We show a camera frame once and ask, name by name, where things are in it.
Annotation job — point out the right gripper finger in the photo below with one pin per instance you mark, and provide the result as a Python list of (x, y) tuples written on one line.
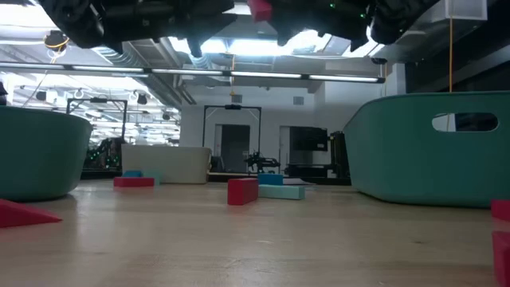
[(295, 10), (295, 28)]

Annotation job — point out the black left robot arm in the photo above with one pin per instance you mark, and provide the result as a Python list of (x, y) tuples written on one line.
[(67, 20)]

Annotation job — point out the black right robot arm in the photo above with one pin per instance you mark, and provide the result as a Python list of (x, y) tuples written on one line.
[(398, 20)]

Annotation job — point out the teal plastic tub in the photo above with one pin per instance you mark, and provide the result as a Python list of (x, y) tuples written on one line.
[(40, 155)]

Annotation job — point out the red wedge block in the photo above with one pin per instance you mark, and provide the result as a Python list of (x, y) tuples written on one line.
[(20, 217)]

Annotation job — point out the black background rig frame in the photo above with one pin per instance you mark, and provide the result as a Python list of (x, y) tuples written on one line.
[(97, 100), (232, 107)]

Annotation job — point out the red rectangular block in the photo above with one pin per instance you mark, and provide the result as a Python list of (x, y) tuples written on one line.
[(501, 211), (503, 259)]

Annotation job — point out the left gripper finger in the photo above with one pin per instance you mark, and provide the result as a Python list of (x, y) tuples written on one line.
[(195, 36), (203, 12)]

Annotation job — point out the light blue rectangular block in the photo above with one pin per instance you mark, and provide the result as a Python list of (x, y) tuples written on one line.
[(283, 192)]

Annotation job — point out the long ceiling light strip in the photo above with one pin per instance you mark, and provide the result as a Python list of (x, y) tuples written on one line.
[(263, 74)]

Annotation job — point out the black background robot arm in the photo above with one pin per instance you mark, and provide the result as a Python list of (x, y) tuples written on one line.
[(261, 162)]

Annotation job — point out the black round ceiling device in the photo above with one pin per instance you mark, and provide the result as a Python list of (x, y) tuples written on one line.
[(56, 40)]

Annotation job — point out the grey wall vent grille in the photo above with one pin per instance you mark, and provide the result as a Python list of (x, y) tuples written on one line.
[(236, 98), (298, 100)]

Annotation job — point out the light blue cube block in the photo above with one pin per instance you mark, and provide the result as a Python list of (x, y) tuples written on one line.
[(158, 176)]

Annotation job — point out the white hanging panel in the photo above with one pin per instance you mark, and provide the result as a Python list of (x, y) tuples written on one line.
[(466, 9)]

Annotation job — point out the black wall monitor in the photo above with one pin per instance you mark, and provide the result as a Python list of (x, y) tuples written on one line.
[(308, 138)]

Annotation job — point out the red cube block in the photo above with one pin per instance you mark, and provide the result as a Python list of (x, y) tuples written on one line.
[(260, 10)]

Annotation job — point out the black security camera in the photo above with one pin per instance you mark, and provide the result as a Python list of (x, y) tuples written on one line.
[(378, 61)]

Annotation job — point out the light grey plastic bin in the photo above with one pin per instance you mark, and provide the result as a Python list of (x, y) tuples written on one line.
[(171, 163)]

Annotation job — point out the dark blue wedge block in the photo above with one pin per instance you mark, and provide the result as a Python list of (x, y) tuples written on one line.
[(132, 174)]

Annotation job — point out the black tower cabinet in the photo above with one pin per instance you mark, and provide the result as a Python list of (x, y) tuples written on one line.
[(339, 153)]

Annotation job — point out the dark grey door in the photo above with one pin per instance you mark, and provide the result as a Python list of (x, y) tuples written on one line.
[(235, 143)]

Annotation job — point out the dark background robot station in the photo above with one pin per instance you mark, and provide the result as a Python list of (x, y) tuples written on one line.
[(101, 155)]

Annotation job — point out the dark blue triangular block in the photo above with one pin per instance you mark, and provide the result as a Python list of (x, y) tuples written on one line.
[(270, 179)]

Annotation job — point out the long red block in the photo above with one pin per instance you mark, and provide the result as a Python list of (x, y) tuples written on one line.
[(243, 192), (133, 182)]

